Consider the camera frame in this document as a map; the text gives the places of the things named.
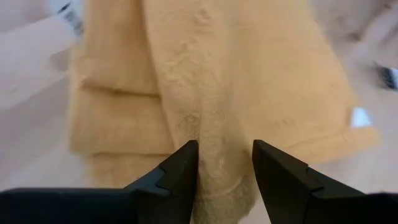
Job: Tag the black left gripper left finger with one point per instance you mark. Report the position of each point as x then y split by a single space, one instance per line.
140 202

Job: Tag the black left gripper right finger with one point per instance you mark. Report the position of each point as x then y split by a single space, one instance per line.
304 202

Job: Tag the mustard yellow towel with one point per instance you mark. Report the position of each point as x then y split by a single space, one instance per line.
217 77

